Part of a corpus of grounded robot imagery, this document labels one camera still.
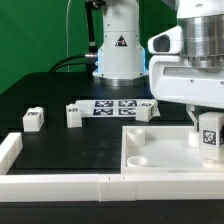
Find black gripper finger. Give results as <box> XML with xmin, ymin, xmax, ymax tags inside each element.
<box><xmin>186</xmin><ymin>105</ymin><xmax>201</xmax><ymax>131</ymax></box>

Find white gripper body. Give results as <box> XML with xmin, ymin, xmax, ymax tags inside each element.
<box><xmin>149</xmin><ymin>55</ymin><xmax>224</xmax><ymax>109</ymax></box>

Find white square tabletop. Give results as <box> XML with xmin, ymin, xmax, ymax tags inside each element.
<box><xmin>121</xmin><ymin>126</ymin><xmax>224</xmax><ymax>174</ymax></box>

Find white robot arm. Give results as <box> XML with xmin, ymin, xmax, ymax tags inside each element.
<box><xmin>85</xmin><ymin>0</ymin><xmax>224</xmax><ymax>109</ymax></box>

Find white U-shaped obstacle fence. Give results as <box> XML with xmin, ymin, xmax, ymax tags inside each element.
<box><xmin>0</xmin><ymin>133</ymin><xmax>224</xmax><ymax>202</ymax></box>

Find black cable bundle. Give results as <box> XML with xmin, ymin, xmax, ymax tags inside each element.
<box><xmin>48</xmin><ymin>54</ymin><xmax>98</xmax><ymax>73</ymax></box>

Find white fiducial marker base plate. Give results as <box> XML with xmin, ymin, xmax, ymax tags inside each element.
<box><xmin>75</xmin><ymin>99</ymin><xmax>156</xmax><ymax>117</ymax></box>

